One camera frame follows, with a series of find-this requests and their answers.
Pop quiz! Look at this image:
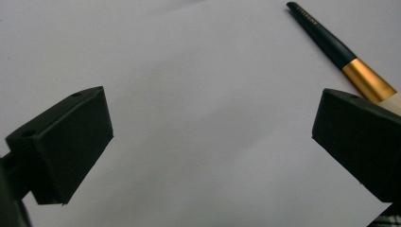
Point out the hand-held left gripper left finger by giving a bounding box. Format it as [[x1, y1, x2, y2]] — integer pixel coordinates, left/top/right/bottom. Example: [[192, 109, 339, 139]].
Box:
[[0, 85, 114, 206]]

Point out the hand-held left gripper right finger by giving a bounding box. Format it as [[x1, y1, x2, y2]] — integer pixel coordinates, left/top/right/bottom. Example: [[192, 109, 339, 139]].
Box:
[[311, 88, 401, 203]]

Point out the black and gold makeup brush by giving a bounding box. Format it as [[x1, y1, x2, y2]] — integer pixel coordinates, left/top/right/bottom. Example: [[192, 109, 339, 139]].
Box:
[[286, 1, 401, 116]]

